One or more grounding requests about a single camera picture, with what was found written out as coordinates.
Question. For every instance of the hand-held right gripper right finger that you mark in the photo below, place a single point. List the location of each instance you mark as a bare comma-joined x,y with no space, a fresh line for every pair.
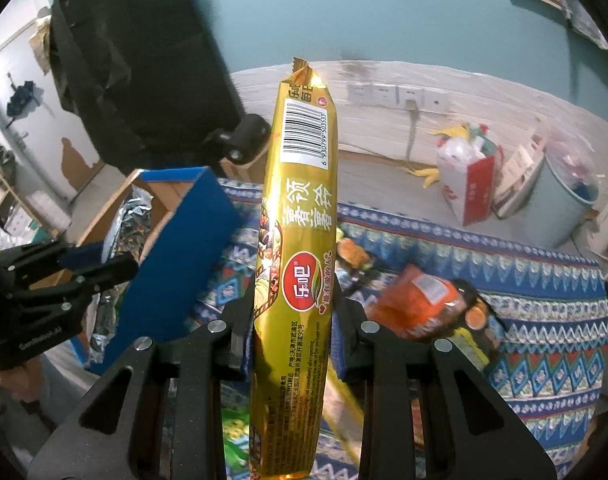
341,367

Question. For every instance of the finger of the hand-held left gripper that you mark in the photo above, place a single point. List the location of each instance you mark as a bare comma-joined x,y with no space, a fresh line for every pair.
116,267
84,255

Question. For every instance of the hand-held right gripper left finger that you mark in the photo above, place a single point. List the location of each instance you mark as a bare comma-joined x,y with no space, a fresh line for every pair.
244,360

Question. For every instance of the blue cardboard box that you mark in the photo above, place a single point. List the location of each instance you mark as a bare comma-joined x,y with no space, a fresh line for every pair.
184,270

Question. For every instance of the black packet with orange print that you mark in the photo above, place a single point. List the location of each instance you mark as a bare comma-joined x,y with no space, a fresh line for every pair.
478,320

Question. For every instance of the gold snack packet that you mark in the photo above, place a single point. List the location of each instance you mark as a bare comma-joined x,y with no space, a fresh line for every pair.
294,210

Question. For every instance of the silver foil sheet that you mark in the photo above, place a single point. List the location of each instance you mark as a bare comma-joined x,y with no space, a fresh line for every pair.
136,205

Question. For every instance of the orange snack packet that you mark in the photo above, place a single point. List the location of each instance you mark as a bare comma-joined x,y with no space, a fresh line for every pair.
418,305

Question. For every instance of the burger print snack packet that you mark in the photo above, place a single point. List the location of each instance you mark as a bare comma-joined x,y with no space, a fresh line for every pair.
354,252

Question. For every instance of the small brown cardboard box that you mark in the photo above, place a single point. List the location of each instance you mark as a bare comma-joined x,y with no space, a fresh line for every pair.
244,170

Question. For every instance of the dark hanging garment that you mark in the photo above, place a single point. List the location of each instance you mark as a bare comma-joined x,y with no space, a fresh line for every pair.
26,97

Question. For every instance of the blue patterned cloth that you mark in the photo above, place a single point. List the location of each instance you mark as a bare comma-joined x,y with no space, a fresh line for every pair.
533,320

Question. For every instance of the banana peel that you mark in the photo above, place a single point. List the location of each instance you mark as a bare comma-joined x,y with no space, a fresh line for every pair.
451,132
426,176

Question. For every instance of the white red carton box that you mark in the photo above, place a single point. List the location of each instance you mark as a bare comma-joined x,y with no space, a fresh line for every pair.
471,190

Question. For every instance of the white cardboard packaging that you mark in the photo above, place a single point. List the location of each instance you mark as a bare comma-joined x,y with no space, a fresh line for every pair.
518,175

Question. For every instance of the pale blue trash bin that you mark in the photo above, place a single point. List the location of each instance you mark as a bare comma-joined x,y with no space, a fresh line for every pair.
563,205

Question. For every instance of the silver foil curtain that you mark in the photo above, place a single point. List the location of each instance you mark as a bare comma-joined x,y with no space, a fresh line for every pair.
588,20

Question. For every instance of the black cylindrical camera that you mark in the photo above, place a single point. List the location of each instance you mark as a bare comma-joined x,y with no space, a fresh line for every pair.
246,137

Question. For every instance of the white wall socket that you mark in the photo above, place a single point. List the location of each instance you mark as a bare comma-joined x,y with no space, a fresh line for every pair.
383,96
359,96
406,94
437,100

